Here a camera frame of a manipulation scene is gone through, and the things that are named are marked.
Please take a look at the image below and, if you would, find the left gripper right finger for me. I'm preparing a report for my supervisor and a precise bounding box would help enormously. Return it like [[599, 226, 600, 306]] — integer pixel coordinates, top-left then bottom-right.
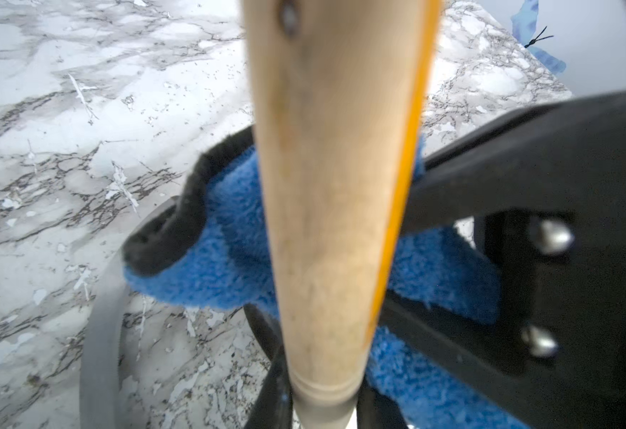
[[357, 379, 408, 429]]

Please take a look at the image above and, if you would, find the blue rag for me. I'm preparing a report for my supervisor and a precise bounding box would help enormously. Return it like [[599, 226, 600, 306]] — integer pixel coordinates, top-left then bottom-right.
[[124, 128, 520, 428]]

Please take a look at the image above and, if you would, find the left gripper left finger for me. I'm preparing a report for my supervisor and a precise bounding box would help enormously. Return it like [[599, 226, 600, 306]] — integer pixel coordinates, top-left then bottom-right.
[[243, 304, 293, 429]]

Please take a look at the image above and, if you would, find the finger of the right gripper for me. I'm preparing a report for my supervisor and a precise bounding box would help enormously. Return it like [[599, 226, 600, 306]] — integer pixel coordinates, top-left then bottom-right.
[[378, 291, 534, 429]]

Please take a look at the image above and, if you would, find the sickle wooden handle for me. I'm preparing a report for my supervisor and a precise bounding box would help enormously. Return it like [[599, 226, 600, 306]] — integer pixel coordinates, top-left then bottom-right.
[[78, 195, 180, 429], [242, 1, 443, 428]]

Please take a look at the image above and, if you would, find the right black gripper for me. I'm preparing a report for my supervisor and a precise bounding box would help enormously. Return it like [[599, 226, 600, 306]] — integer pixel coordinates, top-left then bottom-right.
[[401, 93, 626, 428]]

